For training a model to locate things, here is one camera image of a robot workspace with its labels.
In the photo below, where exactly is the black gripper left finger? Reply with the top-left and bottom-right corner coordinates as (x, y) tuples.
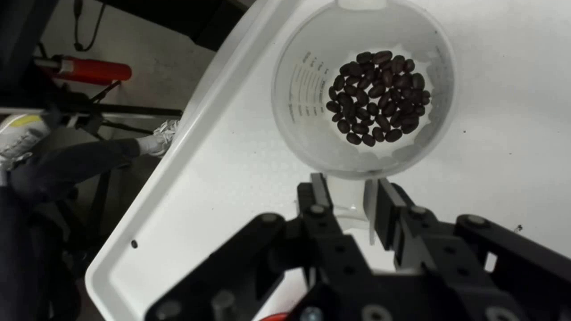
(144, 170), (376, 321)

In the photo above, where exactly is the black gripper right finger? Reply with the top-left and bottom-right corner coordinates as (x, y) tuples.
(362, 176), (571, 321)

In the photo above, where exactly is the translucent plastic measuring cup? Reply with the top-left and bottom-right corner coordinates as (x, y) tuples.
(271, 0), (456, 181)

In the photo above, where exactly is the dark coffee beans pile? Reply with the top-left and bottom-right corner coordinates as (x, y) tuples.
(324, 49), (431, 147)

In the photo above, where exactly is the white yellow package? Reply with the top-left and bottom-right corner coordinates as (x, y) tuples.
(0, 112), (49, 174)

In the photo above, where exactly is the red-handled tool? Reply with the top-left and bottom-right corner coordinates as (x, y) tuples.
(33, 53), (133, 85)

